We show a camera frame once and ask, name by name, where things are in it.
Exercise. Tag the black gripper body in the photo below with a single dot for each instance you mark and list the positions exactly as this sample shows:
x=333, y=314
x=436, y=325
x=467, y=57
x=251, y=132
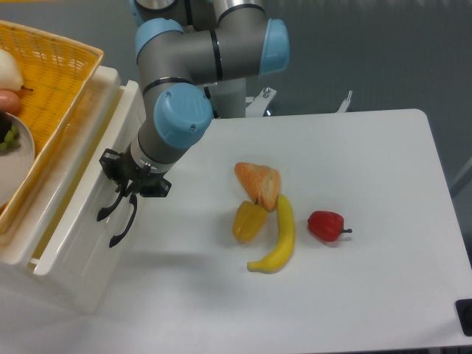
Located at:
x=130, y=178

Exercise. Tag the black top drawer handle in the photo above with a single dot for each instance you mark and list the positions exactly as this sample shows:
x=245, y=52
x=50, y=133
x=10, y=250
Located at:
x=105, y=212

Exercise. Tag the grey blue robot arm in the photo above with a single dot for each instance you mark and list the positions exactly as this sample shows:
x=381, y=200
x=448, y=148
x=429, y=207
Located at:
x=181, y=46

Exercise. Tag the white drawer cabinet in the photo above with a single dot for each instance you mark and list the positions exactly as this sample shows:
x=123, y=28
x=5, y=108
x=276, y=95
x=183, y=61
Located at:
x=60, y=176

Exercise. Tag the white bowl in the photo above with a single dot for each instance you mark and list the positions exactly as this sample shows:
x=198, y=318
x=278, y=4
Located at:
x=16, y=162

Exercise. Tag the green grapes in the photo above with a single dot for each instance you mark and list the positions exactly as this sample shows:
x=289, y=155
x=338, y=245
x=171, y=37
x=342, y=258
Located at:
x=9, y=138

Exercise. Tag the yellow woven basket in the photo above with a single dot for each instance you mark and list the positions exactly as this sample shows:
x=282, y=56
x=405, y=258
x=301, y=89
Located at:
x=58, y=70

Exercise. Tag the yellow bell pepper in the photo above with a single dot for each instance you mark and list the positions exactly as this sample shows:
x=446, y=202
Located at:
x=249, y=220

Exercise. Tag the orange bread piece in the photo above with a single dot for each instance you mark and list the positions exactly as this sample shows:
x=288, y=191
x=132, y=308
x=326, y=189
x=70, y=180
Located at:
x=261, y=183

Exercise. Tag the pink sausage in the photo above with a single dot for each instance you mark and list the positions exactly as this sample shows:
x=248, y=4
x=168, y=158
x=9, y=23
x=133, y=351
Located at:
x=9, y=102

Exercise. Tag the white pear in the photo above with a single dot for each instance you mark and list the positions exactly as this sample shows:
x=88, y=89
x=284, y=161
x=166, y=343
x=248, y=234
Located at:
x=11, y=76

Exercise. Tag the yellow banana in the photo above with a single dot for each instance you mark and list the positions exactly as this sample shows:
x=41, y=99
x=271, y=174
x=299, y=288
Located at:
x=281, y=254

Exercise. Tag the red bell pepper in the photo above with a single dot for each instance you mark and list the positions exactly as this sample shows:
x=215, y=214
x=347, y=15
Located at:
x=327, y=226

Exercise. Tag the black table corner device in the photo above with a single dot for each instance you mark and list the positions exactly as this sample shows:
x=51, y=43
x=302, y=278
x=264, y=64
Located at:
x=464, y=312

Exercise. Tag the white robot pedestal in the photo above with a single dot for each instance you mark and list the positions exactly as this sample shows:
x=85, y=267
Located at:
x=228, y=98

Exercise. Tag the white table mounting bracket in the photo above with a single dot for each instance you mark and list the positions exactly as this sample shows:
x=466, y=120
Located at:
x=258, y=106

